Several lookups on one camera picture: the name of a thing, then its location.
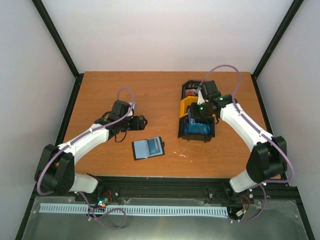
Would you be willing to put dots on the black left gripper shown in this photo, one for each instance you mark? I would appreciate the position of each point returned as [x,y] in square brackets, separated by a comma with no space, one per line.
[137,124]

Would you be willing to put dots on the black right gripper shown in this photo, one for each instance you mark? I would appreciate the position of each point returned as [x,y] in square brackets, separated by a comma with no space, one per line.
[194,114]

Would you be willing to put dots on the black leather card holder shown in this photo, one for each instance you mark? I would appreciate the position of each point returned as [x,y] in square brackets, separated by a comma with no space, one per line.
[140,149]

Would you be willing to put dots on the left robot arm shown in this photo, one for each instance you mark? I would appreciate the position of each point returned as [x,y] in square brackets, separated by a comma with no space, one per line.
[55,173]

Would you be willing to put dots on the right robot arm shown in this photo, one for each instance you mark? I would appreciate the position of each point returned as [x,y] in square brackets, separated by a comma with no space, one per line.
[268,154]

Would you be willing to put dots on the blue card stack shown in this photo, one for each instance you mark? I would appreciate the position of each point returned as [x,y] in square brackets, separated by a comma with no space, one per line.
[199,126]

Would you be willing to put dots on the yellow bin with black cards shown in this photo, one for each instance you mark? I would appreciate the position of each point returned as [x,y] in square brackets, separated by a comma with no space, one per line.
[185,103]

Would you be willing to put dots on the black bin with blue cards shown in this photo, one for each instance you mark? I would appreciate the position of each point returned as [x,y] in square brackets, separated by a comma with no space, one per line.
[189,137]

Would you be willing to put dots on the red white card stack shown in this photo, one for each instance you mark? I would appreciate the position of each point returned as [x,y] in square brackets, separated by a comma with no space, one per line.
[190,92]

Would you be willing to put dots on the black bin with red cards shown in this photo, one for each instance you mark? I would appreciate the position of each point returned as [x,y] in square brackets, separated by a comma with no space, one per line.
[189,84]

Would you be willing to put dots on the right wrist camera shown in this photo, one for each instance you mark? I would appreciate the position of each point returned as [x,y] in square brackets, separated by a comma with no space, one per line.
[200,98]

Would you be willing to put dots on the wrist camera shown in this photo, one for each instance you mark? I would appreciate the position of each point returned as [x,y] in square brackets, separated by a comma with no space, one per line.
[200,98]
[134,106]

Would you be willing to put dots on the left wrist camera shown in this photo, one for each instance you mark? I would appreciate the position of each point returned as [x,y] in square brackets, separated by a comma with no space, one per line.
[134,106]

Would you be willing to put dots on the light blue cable duct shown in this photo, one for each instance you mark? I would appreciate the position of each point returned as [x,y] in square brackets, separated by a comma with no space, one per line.
[137,210]

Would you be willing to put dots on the black aluminium frame rail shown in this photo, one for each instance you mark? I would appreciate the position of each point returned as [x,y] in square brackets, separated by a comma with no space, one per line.
[47,20]

